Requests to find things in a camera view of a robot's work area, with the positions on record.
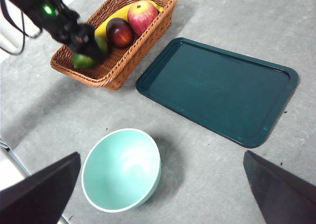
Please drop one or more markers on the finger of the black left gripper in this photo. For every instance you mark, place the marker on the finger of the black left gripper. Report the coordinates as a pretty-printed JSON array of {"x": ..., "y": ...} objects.
[{"x": 92, "y": 50}]

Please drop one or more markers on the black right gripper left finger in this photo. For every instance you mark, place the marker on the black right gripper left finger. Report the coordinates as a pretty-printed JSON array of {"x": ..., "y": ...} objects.
[{"x": 37, "y": 197}]

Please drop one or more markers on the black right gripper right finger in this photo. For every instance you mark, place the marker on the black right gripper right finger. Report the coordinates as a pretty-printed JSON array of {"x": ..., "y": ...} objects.
[{"x": 284, "y": 197}]

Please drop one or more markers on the green avocado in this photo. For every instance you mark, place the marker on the green avocado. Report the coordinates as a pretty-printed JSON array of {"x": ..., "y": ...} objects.
[{"x": 84, "y": 62}]

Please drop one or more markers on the teal ceramic bowl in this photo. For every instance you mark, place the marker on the teal ceramic bowl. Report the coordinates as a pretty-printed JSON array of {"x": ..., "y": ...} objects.
[{"x": 121, "y": 169}]

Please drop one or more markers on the yellow banana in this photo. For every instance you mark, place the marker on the yellow banana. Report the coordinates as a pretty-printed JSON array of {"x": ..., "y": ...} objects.
[{"x": 102, "y": 30}]

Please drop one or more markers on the brown wicker basket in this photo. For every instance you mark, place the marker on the brown wicker basket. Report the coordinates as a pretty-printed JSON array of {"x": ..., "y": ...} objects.
[{"x": 123, "y": 68}]

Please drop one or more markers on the red apple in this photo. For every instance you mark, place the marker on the red apple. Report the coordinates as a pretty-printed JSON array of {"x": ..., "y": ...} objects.
[{"x": 142, "y": 16}]

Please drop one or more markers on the dark green plastic tray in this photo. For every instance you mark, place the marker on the dark green plastic tray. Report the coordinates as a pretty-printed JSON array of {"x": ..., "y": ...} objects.
[{"x": 214, "y": 90}]

